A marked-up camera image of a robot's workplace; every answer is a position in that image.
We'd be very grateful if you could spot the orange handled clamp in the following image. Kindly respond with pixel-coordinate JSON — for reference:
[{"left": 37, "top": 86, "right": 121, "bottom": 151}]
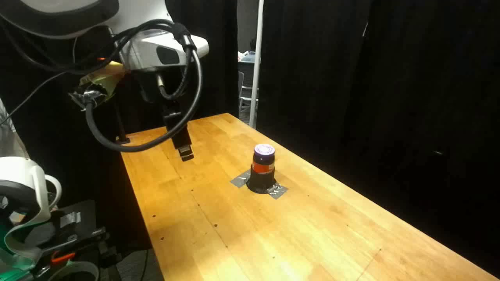
[{"left": 49, "top": 250, "right": 78, "bottom": 265}]

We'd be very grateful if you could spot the grey tape roll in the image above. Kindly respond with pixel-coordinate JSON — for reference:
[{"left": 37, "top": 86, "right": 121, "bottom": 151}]
[{"left": 46, "top": 259, "right": 101, "bottom": 281}]

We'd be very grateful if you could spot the thick black cable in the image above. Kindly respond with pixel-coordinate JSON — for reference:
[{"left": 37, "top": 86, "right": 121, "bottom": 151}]
[{"left": 84, "top": 20, "right": 204, "bottom": 155}]

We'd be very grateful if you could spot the grey tape piece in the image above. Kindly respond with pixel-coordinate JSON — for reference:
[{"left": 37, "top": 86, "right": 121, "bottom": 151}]
[{"left": 265, "top": 183, "right": 289, "bottom": 200}]

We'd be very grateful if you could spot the grey square plate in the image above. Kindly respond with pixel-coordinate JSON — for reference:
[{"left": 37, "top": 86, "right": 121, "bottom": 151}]
[{"left": 229, "top": 170, "right": 253, "bottom": 189}]

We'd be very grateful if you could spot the gold wrist camera mount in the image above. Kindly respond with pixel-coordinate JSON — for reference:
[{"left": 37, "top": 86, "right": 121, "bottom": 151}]
[{"left": 67, "top": 59, "right": 128, "bottom": 109}]

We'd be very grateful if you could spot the orange and black object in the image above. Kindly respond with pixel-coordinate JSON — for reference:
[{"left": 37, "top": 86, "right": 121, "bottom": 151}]
[{"left": 245, "top": 144, "right": 278, "bottom": 195}]

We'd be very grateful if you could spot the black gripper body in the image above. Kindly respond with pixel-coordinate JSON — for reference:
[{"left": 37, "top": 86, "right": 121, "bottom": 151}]
[{"left": 154, "top": 70, "right": 185, "bottom": 134}]

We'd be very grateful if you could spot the white vertical pole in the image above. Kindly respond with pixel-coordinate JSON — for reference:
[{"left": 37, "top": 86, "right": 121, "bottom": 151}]
[{"left": 248, "top": 0, "right": 265, "bottom": 130}]

